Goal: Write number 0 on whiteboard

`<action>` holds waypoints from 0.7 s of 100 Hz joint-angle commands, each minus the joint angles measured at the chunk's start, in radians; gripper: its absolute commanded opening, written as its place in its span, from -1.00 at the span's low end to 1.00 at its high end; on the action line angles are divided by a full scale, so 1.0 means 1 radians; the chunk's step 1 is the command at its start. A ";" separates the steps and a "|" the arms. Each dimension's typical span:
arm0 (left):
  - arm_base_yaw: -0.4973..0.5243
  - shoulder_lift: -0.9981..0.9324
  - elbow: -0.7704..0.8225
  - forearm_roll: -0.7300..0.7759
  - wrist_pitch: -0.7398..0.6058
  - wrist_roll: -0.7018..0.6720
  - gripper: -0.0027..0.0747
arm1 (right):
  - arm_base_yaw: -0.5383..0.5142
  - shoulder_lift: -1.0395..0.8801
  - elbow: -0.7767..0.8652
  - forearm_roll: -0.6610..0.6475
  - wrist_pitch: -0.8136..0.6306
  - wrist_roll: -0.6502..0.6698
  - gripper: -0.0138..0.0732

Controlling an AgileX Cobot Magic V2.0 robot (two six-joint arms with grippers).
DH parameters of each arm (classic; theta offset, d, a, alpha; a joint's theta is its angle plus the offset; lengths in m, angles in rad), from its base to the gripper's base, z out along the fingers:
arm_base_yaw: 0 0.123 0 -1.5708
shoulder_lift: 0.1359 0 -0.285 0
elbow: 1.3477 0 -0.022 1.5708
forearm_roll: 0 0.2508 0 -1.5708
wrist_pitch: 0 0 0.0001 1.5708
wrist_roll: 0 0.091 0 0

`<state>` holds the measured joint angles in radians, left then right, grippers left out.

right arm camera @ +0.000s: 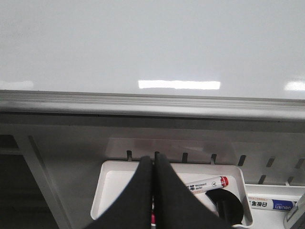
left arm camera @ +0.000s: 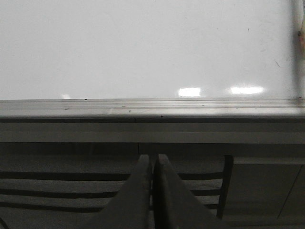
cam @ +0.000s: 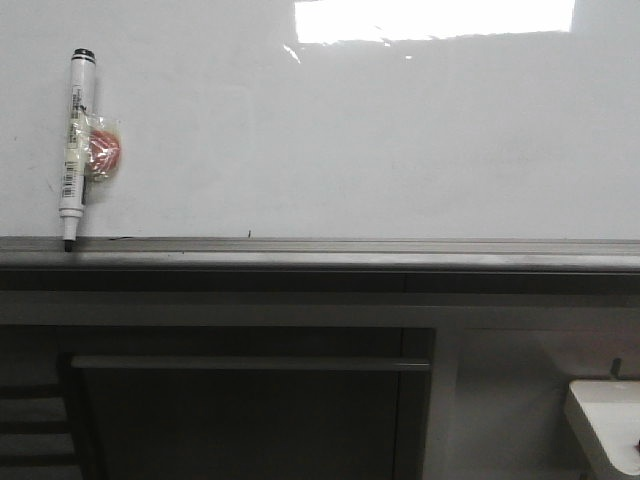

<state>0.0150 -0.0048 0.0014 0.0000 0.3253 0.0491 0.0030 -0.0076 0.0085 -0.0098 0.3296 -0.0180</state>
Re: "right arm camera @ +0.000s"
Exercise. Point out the red capped whiteboard marker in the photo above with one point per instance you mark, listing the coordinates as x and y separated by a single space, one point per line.
205 185

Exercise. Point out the black round magnet holder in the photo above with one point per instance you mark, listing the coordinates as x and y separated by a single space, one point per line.
228 205

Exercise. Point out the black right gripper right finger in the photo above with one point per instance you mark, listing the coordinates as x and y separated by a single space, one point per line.
175 207

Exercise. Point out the blue labelled whiteboard marker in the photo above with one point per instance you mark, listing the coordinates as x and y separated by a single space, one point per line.
271 204

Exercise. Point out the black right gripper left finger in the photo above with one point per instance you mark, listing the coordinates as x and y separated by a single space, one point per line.
133 207

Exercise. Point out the white whiteboard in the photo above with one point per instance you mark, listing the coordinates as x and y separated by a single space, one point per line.
228 59

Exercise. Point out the white pegboard panel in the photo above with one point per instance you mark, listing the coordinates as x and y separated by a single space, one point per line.
66 159

